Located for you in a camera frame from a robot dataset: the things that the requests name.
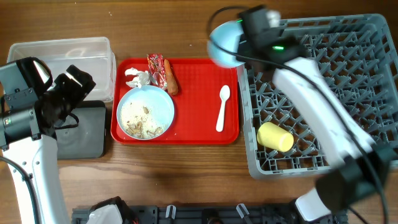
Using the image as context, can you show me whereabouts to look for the light blue bowl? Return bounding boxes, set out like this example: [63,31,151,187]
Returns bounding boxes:
[207,21,243,68]

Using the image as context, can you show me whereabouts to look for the white plastic spoon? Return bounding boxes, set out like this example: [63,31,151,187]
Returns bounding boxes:
[216,85,231,132]

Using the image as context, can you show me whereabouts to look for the yellow cup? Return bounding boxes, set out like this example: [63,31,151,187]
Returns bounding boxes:
[256,122,294,152]

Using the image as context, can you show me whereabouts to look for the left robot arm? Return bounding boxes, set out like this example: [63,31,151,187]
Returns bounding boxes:
[1,57,96,223]

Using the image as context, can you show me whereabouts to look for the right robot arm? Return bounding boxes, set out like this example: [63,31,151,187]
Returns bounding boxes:
[235,6,396,223]

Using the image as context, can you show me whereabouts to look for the grey dishwasher rack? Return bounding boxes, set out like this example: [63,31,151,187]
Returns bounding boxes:
[237,14,397,179]

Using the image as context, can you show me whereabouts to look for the black tray bin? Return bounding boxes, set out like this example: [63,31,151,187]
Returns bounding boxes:
[56,100,106,159]

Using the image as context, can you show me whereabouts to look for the clear plastic bin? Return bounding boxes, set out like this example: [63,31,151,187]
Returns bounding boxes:
[7,37,116,103]

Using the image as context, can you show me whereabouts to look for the red serving tray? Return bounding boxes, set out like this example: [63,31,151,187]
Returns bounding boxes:
[110,58,239,145]

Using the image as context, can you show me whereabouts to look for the orange carrot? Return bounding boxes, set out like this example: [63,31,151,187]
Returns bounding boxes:
[164,59,178,95]

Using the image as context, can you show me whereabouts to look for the light blue plate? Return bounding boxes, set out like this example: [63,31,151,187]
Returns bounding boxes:
[116,85,175,141]

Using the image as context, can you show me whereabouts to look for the crumpled white tissue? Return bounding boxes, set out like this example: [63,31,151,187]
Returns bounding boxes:
[124,67,150,88]

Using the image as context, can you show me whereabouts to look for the red snack wrapper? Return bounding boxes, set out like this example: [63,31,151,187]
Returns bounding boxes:
[147,54,167,90]

